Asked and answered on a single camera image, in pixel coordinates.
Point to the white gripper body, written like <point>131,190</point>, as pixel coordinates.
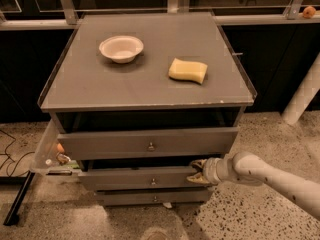
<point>211,171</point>

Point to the grey drawer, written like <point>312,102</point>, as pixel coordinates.
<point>148,143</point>
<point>139,178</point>
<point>153,196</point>

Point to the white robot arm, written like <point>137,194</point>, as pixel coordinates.
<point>249,169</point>

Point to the grey top drawer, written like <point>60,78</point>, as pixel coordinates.
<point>148,143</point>

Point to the grey bottom drawer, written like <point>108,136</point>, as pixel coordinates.
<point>153,196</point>

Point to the grey drawer cabinet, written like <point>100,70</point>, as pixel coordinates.
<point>88,92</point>

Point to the yellow sponge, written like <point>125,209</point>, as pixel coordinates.
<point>188,71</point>

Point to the white paper bowl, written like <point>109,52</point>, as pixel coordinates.
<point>121,49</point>

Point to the orange ball in bin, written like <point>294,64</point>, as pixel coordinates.
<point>60,148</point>

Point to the clear plastic side bin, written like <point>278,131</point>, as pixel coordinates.
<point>47,159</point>

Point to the black metal floor bar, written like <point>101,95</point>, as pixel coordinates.
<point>23,183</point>

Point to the white diagonal post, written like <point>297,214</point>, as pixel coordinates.
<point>304,94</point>

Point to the metal window rail frame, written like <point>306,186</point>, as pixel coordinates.
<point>69,14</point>

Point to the orange fruit on rail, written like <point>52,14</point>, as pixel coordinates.
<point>309,12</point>

